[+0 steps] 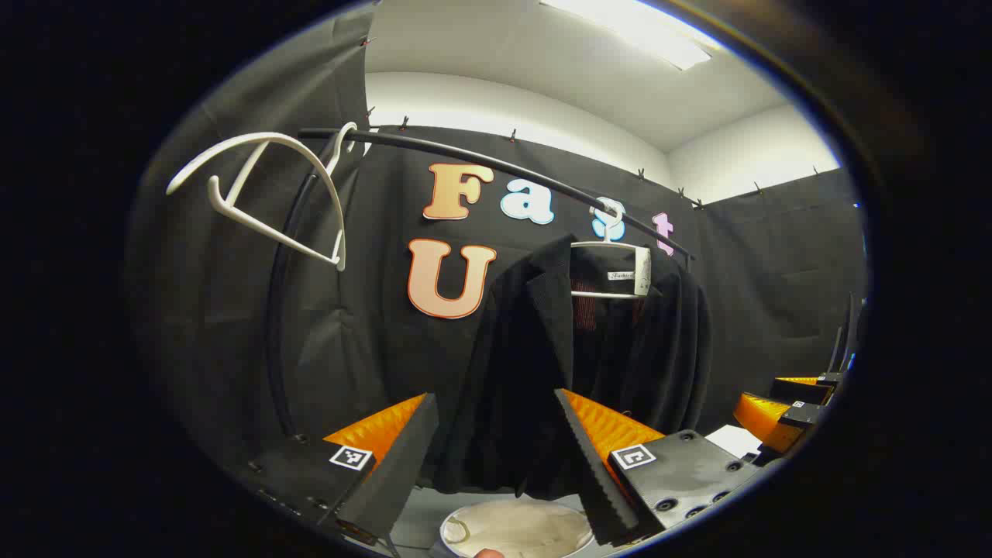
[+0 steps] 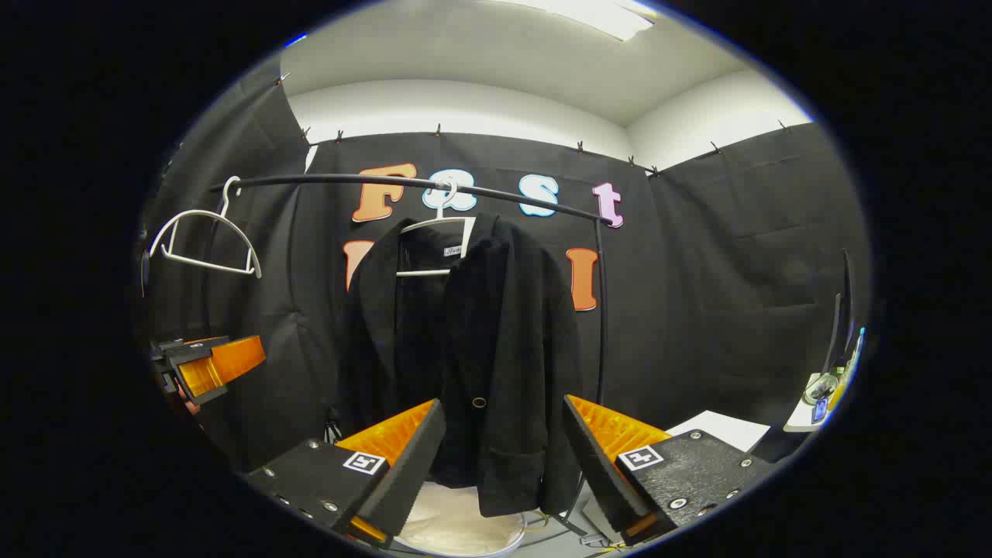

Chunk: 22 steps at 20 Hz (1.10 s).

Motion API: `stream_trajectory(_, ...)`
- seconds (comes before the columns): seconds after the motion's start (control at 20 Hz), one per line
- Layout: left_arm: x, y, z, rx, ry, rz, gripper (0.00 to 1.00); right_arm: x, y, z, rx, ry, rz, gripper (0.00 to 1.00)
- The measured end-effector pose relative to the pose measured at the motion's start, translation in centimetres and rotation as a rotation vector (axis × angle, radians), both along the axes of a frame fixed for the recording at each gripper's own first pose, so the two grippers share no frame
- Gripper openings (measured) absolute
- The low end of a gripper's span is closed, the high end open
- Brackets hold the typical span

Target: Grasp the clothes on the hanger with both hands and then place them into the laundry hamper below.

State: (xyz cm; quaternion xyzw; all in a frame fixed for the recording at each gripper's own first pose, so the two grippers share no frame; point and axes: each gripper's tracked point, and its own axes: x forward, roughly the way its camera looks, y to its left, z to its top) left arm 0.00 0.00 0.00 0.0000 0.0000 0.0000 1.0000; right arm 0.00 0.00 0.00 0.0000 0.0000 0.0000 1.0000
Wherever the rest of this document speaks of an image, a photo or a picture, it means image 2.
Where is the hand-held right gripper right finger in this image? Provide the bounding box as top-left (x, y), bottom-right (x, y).
top-left (562, 394), bottom-right (776, 547)

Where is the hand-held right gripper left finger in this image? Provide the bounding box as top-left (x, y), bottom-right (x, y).
top-left (242, 398), bottom-right (448, 549)

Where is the white laundry hamper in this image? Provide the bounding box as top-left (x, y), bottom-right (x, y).
top-left (399, 480), bottom-right (528, 557)

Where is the black jacket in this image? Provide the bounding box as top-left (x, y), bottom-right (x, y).
top-left (335, 213), bottom-right (584, 518)

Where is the white clothes hanger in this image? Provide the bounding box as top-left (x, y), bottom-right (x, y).
top-left (149, 176), bottom-right (263, 279)
top-left (395, 177), bottom-right (466, 277)

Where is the black metal clothes rack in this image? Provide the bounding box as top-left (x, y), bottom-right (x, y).
top-left (203, 174), bottom-right (613, 543)

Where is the white vented cabinet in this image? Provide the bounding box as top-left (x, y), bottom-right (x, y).
top-left (666, 411), bottom-right (772, 454)

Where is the white side table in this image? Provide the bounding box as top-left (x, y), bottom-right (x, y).
top-left (783, 372), bottom-right (836, 433)

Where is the black backdrop cloth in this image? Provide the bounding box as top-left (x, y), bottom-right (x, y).
top-left (136, 58), bottom-right (873, 474)

